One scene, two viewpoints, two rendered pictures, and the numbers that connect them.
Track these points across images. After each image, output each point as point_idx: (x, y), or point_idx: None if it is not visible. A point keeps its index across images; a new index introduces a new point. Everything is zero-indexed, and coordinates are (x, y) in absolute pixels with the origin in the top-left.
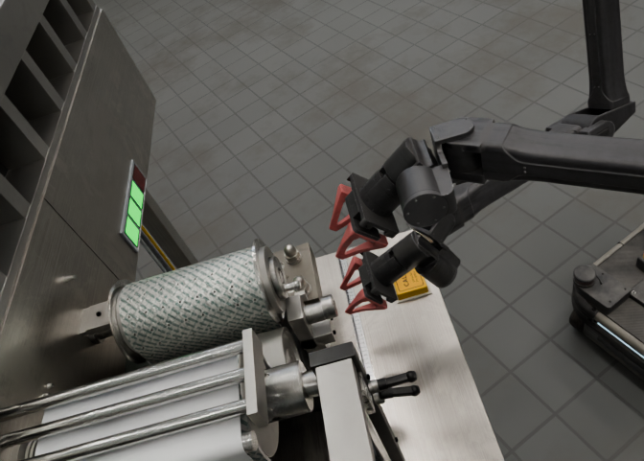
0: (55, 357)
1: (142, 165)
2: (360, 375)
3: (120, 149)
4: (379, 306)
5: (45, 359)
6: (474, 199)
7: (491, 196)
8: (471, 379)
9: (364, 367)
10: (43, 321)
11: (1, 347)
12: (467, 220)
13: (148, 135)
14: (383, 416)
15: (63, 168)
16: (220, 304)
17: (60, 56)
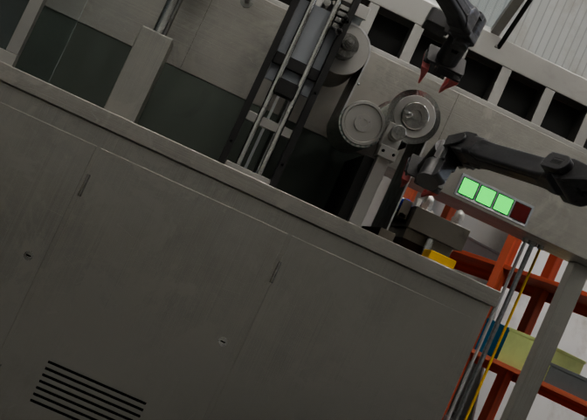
0: (372, 91)
1: (538, 226)
2: (348, 7)
3: (536, 191)
4: (403, 172)
5: (370, 83)
6: (479, 144)
7: (486, 153)
8: (345, 220)
9: None
10: (390, 84)
11: (374, 54)
12: (464, 149)
13: (576, 248)
14: (328, 56)
15: (486, 114)
16: None
17: (577, 131)
